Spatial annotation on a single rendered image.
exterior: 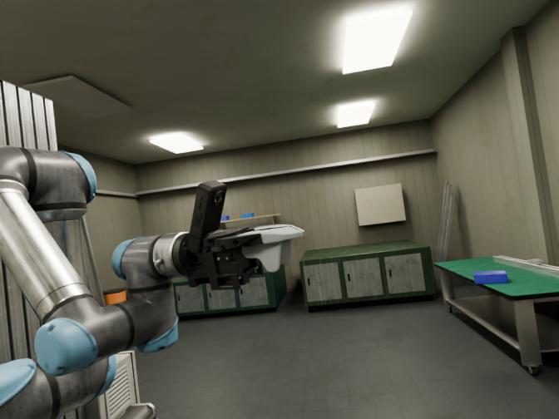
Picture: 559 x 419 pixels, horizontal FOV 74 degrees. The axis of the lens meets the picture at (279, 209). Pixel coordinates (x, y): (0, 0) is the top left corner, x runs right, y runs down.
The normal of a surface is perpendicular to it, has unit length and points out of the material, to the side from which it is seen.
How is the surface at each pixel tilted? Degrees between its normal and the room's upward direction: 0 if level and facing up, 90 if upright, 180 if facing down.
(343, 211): 90
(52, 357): 90
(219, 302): 90
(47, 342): 90
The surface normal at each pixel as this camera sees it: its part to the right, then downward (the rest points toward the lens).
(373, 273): -0.14, -0.02
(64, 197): 0.70, -0.11
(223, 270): -0.46, 0.16
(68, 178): 0.87, -0.12
